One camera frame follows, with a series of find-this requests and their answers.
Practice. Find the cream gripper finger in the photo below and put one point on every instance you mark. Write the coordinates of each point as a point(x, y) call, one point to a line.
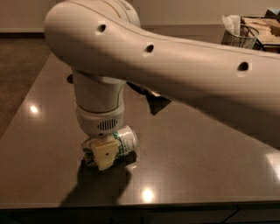
point(104, 153)

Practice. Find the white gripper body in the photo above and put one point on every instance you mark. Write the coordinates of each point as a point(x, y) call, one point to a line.
point(97, 121)

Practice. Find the white 7up can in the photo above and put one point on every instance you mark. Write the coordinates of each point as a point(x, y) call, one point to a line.
point(127, 143)

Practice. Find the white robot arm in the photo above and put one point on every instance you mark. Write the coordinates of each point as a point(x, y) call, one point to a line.
point(103, 43)

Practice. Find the brown chip bag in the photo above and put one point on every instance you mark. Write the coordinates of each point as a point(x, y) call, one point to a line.
point(156, 103)

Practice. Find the white crumpled napkin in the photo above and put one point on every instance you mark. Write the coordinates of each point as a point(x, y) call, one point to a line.
point(232, 24)

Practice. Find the metal mesh cup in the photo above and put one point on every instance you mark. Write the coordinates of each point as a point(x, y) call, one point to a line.
point(245, 38)

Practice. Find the wooden tray with items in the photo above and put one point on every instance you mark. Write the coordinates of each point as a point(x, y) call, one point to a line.
point(269, 30)

